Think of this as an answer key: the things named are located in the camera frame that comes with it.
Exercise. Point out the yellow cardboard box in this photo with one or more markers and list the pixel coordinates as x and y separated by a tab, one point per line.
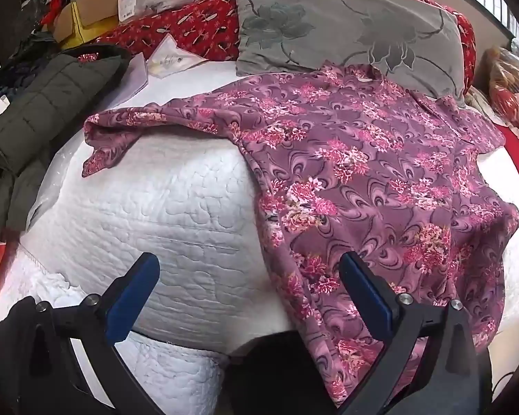
91	13

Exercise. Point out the purple floral shirt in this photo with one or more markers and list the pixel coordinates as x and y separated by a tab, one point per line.
350	160

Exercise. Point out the clear plastic sleeve with paper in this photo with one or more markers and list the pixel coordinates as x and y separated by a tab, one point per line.
173	58

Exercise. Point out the clear bag of red items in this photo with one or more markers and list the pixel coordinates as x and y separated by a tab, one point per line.
512	86

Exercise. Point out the olive puffer jacket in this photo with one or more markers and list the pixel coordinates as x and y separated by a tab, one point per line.
47	103

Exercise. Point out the person's dark clothing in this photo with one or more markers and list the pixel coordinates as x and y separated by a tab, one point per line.
268	380

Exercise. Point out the red floral quilt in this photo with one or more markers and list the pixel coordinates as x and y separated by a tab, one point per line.
190	26

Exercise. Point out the grey floral pillow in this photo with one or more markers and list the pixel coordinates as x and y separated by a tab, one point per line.
328	21

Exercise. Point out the pink and white package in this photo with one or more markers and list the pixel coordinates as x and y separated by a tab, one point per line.
129	4

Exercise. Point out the white quilted bed cover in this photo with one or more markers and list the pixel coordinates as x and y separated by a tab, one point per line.
155	207

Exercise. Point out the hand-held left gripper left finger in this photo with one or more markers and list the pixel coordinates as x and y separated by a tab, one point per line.
132	298

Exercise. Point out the white paper sheet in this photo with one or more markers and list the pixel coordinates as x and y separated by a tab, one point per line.
137	71

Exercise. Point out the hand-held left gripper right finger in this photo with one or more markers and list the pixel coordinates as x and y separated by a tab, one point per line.
367	298

